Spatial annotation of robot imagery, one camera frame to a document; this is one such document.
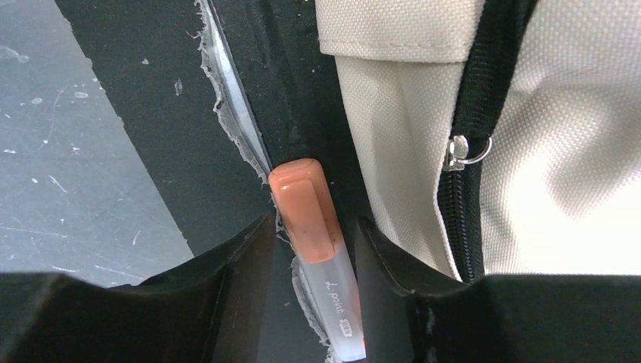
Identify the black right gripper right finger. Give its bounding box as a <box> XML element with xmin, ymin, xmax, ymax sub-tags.
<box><xmin>355</xmin><ymin>218</ymin><xmax>640</xmax><ymax>362</ymax></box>

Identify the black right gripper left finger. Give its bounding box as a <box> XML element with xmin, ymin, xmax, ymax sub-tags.
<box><xmin>1</xmin><ymin>213</ymin><xmax>276</xmax><ymax>362</ymax></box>

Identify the orange pen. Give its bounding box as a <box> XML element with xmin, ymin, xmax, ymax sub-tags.
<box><xmin>268</xmin><ymin>158</ymin><xmax>366</xmax><ymax>362</ymax></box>

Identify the beige canvas backpack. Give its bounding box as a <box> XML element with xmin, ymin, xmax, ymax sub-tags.
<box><xmin>316</xmin><ymin>1</ymin><xmax>640</xmax><ymax>281</ymax></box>

